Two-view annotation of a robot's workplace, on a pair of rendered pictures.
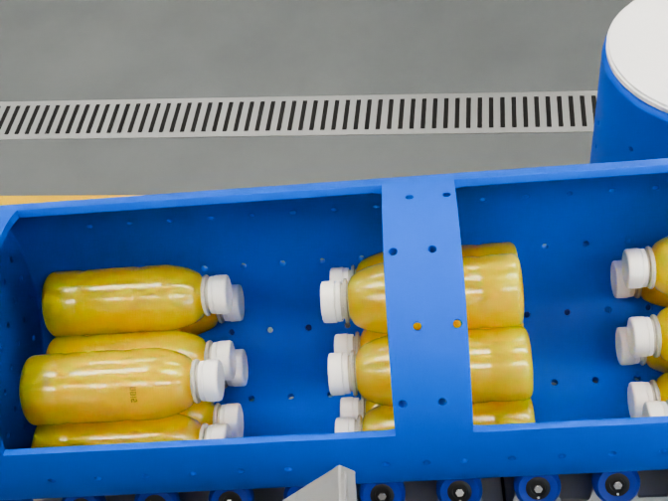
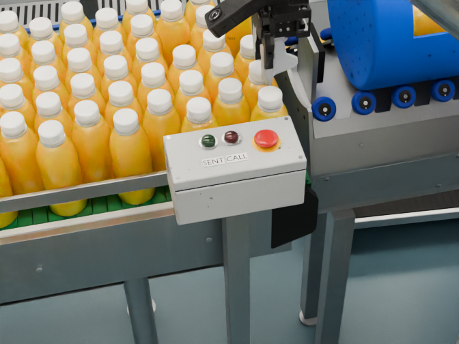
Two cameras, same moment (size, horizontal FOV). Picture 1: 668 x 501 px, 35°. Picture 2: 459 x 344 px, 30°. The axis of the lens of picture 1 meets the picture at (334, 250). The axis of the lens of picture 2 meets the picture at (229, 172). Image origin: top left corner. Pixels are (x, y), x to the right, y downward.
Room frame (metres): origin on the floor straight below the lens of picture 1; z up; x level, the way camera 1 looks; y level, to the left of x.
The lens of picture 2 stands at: (-0.45, 0.94, 2.02)
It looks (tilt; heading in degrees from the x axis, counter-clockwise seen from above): 47 degrees down; 342
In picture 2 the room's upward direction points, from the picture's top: 2 degrees counter-clockwise
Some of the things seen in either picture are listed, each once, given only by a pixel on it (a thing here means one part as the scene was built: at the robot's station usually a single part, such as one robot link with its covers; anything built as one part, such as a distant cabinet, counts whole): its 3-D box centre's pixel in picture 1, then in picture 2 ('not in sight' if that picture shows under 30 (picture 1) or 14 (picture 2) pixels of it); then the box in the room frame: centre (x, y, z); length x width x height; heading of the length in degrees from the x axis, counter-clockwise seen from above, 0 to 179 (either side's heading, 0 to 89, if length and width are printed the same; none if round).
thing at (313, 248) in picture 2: not in sight; (315, 248); (0.72, 0.35, 0.31); 0.06 x 0.06 x 0.63; 83
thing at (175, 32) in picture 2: not in sight; (174, 47); (0.79, 0.64, 0.98); 0.07 x 0.07 x 0.17
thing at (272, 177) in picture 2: not in sight; (233, 169); (0.39, 0.66, 1.05); 0.20 x 0.10 x 0.10; 83
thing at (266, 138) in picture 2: not in sight; (266, 139); (0.39, 0.61, 1.11); 0.04 x 0.04 x 0.01
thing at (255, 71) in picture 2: not in sight; (260, 70); (0.57, 0.55, 1.07); 0.04 x 0.04 x 0.02
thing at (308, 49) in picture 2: not in sight; (311, 61); (0.66, 0.42, 0.99); 0.10 x 0.02 x 0.12; 173
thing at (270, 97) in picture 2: not in sight; (270, 97); (0.51, 0.56, 1.07); 0.04 x 0.04 x 0.02
